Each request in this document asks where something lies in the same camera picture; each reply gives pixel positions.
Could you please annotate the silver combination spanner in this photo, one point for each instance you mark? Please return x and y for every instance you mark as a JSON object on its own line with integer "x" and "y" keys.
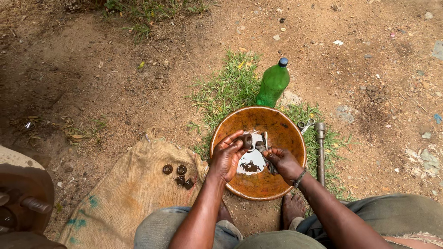
{"x": 306, "y": 125}

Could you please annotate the grey stone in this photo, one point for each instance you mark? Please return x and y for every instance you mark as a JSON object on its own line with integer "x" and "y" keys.
{"x": 290, "y": 98}

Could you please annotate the threaded wheel stud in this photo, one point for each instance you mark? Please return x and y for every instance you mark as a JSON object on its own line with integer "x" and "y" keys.
{"x": 36, "y": 205}

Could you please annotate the rusty wheel hub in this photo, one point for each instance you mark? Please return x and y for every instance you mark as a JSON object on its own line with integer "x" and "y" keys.
{"x": 20, "y": 183}

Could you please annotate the burlap sack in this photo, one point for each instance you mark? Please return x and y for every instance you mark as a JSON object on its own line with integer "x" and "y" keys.
{"x": 131, "y": 193}

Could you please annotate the person's left hand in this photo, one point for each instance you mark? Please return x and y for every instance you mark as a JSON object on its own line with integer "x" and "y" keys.
{"x": 223, "y": 160}

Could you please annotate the white paper scrap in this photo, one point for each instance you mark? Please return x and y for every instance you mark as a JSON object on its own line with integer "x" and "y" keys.
{"x": 338, "y": 42}

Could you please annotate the green plastic bottle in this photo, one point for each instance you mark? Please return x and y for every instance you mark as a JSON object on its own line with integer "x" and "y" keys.
{"x": 273, "y": 84}

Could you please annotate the dark wheel nut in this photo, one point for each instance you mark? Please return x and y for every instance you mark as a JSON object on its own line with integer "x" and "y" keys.
{"x": 188, "y": 184}
{"x": 247, "y": 141}
{"x": 181, "y": 169}
{"x": 180, "y": 180}
{"x": 167, "y": 169}

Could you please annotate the person's right foot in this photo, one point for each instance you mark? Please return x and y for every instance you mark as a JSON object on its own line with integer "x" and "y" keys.
{"x": 293, "y": 209}

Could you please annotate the round orange-brown bowl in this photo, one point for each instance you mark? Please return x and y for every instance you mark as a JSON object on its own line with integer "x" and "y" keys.
{"x": 277, "y": 121}

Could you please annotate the person's right hand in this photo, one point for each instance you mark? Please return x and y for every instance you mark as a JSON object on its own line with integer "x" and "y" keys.
{"x": 285, "y": 162}

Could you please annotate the person's left foot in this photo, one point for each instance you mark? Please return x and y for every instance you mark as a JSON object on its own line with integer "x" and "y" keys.
{"x": 225, "y": 214}

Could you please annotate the liquid pool in bowl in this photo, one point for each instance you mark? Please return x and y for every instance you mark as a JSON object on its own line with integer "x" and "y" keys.
{"x": 254, "y": 157}

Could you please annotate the cleaning brush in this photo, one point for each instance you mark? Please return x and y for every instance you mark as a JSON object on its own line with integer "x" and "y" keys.
{"x": 265, "y": 141}

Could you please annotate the cluster of submerged dark nuts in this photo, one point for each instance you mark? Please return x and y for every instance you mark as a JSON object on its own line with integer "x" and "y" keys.
{"x": 250, "y": 167}

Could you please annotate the person's foot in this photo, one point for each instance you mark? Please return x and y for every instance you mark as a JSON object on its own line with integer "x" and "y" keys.
{"x": 293, "y": 209}
{"x": 225, "y": 214}

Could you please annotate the person's right fingers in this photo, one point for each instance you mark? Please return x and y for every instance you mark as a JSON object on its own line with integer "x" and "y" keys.
{"x": 271, "y": 156}

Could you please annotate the person's grey-green trousers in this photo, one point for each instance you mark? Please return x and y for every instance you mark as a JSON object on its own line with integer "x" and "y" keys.
{"x": 387, "y": 214}

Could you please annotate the long steel socket wrench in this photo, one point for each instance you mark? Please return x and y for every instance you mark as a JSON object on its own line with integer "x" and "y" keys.
{"x": 321, "y": 155}

